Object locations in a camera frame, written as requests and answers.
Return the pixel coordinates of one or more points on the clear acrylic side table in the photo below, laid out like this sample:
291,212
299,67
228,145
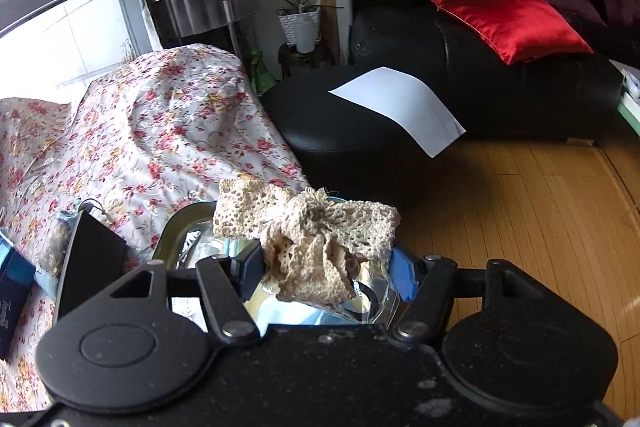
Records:
200,7

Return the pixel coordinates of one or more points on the red satin cushion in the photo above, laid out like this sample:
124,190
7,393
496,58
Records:
510,22

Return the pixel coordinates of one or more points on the black leather ottoman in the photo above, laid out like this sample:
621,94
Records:
320,127

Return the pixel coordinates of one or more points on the teal and gold metal tray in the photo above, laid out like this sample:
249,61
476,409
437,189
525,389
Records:
185,219

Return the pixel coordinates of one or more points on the light blue face mask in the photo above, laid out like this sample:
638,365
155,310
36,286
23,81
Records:
295,316

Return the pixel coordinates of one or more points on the black leather sofa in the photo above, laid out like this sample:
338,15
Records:
525,92

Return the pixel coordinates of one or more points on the blue tissue box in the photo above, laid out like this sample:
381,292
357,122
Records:
15,297

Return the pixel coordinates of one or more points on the glass coffee table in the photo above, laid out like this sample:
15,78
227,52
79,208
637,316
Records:
631,102

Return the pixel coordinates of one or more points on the cream lace crochet piece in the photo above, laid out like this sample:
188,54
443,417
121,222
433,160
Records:
305,227

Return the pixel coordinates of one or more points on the potted plant in white pot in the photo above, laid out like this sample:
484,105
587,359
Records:
300,27

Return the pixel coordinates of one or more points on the black triangular glasses case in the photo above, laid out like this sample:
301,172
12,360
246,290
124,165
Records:
92,257

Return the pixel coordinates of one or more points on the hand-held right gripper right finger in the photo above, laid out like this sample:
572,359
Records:
402,279

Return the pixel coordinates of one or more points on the floral bed sheet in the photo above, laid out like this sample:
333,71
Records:
165,132

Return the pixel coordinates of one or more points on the dark round plant stand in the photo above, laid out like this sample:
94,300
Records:
305,62

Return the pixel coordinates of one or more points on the white paper sheet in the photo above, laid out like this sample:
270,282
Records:
400,107

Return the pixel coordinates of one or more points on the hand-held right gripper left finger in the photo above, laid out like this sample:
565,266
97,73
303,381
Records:
247,269

